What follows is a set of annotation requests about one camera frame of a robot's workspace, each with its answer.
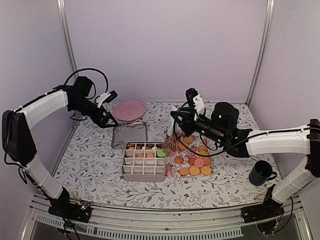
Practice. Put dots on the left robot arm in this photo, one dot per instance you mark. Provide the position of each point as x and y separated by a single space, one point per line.
18 140

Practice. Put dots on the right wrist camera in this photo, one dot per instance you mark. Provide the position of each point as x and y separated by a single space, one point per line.
195 101

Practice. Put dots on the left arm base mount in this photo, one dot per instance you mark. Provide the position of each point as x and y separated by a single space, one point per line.
70 211

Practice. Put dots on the floral cookie tray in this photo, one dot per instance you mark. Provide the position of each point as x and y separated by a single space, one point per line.
181 163

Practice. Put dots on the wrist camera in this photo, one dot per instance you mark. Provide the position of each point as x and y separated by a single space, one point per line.
195 101
105 97

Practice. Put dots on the pink plate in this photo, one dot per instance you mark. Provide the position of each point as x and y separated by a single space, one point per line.
129 111

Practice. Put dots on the pink divided cookie tin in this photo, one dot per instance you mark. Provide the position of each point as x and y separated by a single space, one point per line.
142 164

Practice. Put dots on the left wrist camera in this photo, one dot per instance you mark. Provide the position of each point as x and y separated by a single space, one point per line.
105 97

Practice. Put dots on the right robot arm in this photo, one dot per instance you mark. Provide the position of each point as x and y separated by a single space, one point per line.
221 128

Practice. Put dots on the green sandwich cookie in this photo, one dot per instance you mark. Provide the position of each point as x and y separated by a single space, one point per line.
161 153

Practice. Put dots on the right aluminium frame post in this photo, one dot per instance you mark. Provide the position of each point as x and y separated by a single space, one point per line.
262 50

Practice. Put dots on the round cracker cookie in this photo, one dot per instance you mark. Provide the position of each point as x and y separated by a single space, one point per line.
188 140
206 170

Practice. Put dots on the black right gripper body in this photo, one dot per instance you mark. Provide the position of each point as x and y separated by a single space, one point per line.
188 129

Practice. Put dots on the aluminium frame post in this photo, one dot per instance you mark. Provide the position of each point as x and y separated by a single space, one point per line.
66 34
262 50

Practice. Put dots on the swirl butter cookie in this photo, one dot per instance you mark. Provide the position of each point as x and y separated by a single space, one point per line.
131 146

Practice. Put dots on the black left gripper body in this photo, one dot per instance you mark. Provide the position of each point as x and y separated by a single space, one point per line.
95 116

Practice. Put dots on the dark blue mug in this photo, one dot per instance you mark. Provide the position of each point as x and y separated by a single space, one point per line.
261 172

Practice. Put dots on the left aluminium frame post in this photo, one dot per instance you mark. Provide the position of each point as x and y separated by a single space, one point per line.
66 34

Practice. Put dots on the silver tin lid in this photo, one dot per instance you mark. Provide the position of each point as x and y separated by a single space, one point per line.
128 132

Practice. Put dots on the metal tongs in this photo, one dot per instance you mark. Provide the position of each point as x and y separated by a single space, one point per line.
170 140

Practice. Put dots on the front aluminium rail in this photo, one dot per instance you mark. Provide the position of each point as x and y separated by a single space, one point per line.
111 222

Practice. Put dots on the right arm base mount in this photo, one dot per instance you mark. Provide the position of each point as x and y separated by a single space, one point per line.
256 213

